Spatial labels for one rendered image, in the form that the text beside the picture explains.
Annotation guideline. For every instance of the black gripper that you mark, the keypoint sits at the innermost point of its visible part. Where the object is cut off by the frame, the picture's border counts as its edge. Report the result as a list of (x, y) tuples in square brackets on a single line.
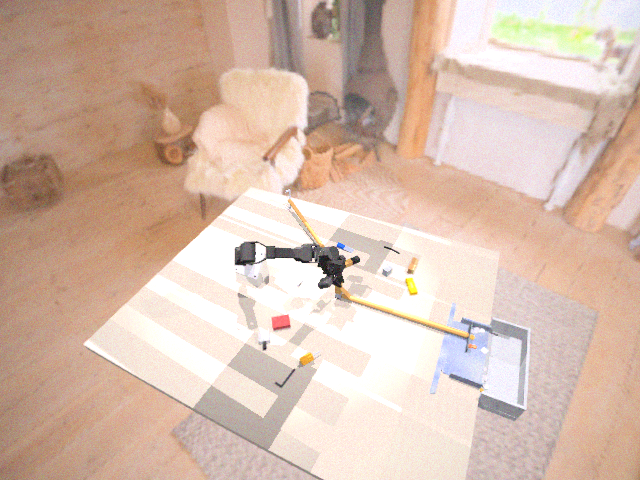
[(330, 279)]

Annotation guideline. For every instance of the red rectangular block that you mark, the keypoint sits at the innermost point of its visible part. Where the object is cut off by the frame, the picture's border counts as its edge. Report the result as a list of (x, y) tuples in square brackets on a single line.
[(280, 322)]

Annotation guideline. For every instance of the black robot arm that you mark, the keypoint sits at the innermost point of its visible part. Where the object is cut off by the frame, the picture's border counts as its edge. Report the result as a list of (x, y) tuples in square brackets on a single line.
[(246, 254)]

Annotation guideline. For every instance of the yellow rectangular block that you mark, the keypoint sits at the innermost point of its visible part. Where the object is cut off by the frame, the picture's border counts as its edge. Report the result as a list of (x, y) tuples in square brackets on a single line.
[(411, 286)]

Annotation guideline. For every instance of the long orange l-shaped rod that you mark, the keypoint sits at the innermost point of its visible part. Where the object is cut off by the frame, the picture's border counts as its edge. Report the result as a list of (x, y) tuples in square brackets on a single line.
[(348, 262)]

